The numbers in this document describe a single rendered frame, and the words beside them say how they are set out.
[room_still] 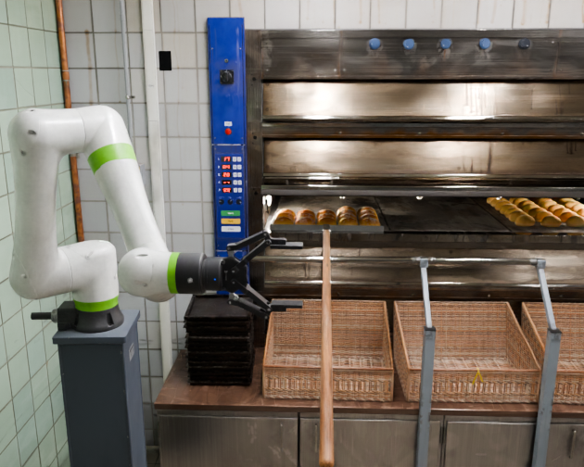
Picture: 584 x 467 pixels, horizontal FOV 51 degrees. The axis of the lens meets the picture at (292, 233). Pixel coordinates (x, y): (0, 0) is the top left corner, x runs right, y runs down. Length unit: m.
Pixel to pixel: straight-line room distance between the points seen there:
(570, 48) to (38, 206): 2.30
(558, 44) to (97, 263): 2.16
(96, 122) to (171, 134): 1.31
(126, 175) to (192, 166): 1.36
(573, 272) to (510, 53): 1.07
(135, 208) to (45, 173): 0.23
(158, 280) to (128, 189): 0.30
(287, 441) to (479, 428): 0.80
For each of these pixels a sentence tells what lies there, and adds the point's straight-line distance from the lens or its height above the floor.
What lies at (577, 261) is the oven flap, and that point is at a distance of 3.21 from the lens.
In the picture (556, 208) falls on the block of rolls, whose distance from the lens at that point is 3.55.
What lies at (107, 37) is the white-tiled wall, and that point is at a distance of 2.97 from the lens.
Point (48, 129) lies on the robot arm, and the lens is 1.56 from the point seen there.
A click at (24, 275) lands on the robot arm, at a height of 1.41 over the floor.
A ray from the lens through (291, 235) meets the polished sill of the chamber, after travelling 2.91.
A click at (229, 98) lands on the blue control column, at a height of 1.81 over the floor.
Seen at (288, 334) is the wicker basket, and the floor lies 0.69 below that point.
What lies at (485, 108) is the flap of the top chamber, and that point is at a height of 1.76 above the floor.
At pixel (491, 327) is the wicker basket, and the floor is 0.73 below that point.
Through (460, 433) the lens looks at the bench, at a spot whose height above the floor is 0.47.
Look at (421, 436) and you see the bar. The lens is 2.68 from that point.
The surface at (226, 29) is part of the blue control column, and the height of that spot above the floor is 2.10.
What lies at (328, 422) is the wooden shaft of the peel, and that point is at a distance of 1.40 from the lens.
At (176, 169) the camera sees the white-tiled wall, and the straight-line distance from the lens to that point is 2.92.
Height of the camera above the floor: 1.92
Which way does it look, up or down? 15 degrees down
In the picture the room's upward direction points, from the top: straight up
